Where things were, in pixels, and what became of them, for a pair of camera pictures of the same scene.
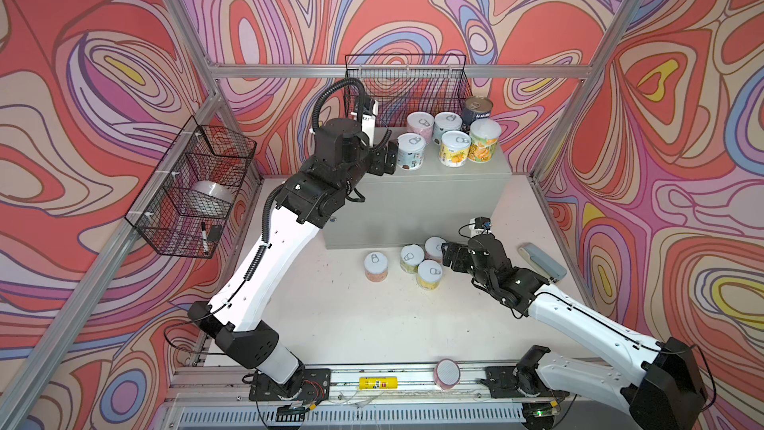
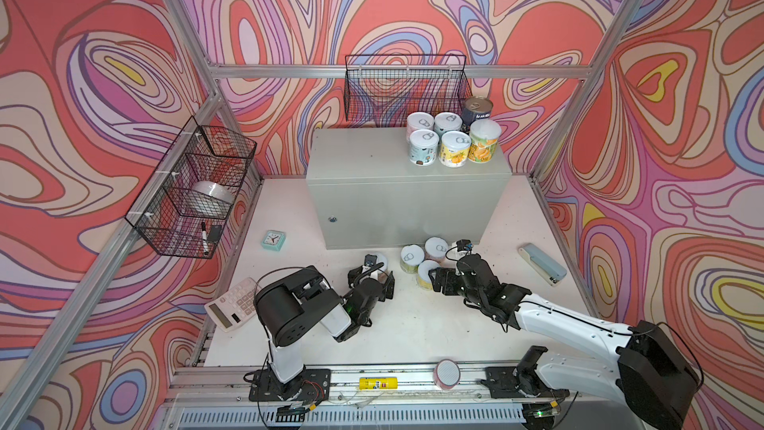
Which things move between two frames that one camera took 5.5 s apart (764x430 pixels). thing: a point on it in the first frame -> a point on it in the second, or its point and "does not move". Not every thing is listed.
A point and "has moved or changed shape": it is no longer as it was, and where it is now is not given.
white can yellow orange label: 455,148 does not move
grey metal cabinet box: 423,203 does not move
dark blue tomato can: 476,108 does not move
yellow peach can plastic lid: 484,138 does not move
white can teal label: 411,150 has moved or changed shape
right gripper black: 461,251 -> 449,275
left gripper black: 377,153 -> 382,295
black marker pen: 204,237 does not move
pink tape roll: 447,372 does not move
